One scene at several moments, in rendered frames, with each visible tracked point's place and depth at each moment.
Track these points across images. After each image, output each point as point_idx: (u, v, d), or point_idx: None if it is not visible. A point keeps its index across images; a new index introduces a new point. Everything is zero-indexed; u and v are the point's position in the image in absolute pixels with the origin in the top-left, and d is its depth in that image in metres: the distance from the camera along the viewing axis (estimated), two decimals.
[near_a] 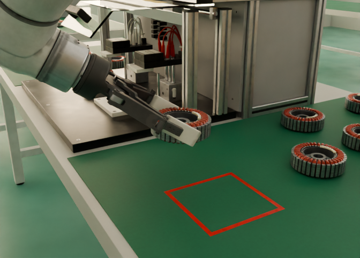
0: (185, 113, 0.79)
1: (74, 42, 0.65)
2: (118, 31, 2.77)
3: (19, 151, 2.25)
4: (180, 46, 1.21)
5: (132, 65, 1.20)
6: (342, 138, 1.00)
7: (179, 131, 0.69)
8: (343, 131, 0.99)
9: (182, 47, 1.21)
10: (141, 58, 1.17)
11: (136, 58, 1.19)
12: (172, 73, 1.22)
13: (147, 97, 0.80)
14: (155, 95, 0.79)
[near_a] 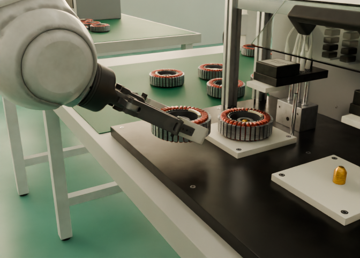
0: None
1: None
2: (179, 37, 2.23)
3: (67, 198, 1.70)
4: None
5: (350, 117, 0.65)
6: None
7: (192, 130, 0.69)
8: None
9: None
10: None
11: (359, 103, 0.65)
12: None
13: None
14: (148, 98, 0.78)
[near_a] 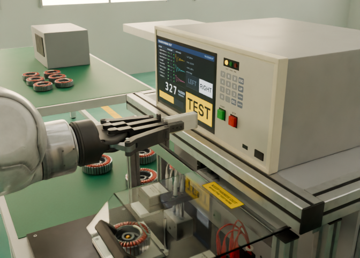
0: None
1: None
2: None
3: None
4: (247, 249, 0.89)
5: None
6: None
7: None
8: None
9: (250, 251, 0.89)
10: None
11: None
12: None
13: None
14: None
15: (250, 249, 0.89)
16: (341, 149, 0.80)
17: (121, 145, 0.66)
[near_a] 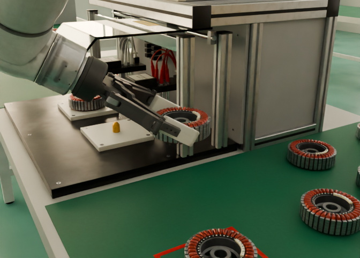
0: (227, 240, 0.66)
1: None
2: (113, 40, 2.66)
3: (8, 169, 2.13)
4: (175, 70, 1.10)
5: None
6: (356, 179, 0.89)
7: (162, 105, 0.83)
8: (358, 171, 0.87)
9: None
10: None
11: None
12: (166, 100, 1.11)
13: None
14: None
15: None
16: None
17: (110, 94, 0.67)
